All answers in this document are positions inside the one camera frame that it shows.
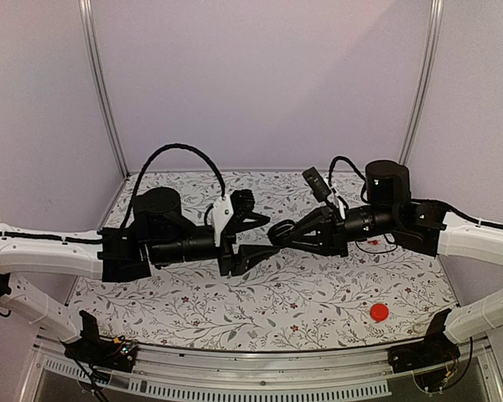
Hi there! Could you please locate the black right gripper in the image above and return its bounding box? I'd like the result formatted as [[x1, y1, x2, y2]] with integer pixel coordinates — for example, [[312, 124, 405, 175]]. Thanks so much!
[[283, 203, 398, 258]]

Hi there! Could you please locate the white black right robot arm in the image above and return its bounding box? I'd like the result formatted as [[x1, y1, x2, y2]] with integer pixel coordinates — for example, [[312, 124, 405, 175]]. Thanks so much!
[[268, 160, 503, 266]]

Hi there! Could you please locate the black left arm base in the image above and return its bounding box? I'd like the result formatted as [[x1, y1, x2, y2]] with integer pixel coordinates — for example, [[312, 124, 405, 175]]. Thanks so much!
[[62, 310, 137, 373]]

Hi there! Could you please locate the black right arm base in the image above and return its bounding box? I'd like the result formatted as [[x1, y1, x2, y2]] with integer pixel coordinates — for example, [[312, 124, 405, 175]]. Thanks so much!
[[387, 308, 460, 374]]

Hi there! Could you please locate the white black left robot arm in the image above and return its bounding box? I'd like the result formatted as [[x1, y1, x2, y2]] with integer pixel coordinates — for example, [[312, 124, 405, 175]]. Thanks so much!
[[0, 187, 278, 363]]

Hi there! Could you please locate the floral patterned table mat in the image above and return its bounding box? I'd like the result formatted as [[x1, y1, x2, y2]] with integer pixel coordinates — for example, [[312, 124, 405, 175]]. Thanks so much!
[[66, 170, 459, 352]]

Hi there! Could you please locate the red round bottle cap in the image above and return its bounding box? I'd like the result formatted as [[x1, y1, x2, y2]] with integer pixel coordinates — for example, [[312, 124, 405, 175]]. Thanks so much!
[[370, 303, 390, 322]]

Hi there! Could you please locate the white left camera bracket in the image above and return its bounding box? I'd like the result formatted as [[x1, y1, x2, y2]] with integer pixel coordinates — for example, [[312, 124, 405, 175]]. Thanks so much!
[[211, 195, 234, 247]]

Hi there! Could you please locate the white camera bracket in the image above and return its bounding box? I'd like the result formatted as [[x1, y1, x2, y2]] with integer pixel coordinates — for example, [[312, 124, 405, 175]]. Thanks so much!
[[211, 195, 234, 247], [324, 181, 349, 223]]

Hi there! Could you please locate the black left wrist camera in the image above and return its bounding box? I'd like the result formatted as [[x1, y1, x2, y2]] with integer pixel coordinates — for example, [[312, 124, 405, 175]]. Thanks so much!
[[230, 188, 255, 219]]

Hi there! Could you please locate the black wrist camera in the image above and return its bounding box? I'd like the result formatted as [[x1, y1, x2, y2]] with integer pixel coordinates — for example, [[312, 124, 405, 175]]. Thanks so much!
[[302, 167, 331, 203], [230, 188, 255, 219]]

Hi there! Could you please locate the white right camera bracket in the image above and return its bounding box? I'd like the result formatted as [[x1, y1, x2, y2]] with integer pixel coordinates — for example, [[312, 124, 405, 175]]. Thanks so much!
[[324, 181, 349, 223]]

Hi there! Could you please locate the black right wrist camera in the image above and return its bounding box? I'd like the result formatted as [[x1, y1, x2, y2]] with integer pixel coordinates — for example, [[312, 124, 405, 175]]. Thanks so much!
[[302, 167, 331, 203]]

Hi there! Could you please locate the black braided right cable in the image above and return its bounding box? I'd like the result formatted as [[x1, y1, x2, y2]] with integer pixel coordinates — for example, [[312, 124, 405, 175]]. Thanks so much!
[[327, 155, 370, 198]]

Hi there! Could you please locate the black braided cable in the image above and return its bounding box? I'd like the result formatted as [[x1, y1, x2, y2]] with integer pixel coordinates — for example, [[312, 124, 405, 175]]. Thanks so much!
[[121, 143, 228, 229], [327, 155, 370, 198]]

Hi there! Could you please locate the black braided left cable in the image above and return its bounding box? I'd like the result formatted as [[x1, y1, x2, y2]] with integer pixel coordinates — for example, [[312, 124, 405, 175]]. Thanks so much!
[[121, 143, 228, 229]]

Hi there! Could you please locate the aluminium front rail frame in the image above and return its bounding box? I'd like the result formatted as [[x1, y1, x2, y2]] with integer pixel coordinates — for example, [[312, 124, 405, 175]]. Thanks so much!
[[20, 336, 503, 401]]

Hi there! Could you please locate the aluminium back right post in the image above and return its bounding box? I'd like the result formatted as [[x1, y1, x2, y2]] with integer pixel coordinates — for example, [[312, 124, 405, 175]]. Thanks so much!
[[399, 0, 444, 165]]

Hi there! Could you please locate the aluminium post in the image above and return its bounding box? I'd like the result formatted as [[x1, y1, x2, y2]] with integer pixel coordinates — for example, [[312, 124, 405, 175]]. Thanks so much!
[[399, 0, 444, 165], [78, 0, 129, 178]]

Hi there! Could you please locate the aluminium back left post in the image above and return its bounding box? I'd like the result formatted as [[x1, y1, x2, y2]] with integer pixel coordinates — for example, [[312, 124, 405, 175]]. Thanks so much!
[[78, 0, 129, 178]]

